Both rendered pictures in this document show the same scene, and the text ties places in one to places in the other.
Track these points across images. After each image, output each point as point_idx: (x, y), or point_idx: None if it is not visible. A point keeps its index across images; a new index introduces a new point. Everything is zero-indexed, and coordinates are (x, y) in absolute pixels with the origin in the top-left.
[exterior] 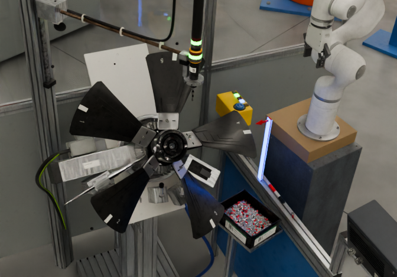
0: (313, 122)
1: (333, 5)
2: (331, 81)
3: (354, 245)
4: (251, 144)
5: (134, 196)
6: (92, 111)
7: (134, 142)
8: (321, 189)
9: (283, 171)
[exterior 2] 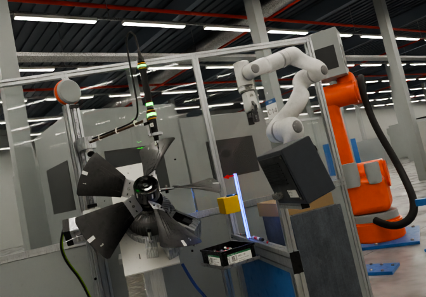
0: None
1: (243, 69)
2: None
3: (272, 185)
4: (217, 187)
5: (118, 228)
6: (90, 174)
7: (123, 195)
8: (312, 244)
9: (280, 242)
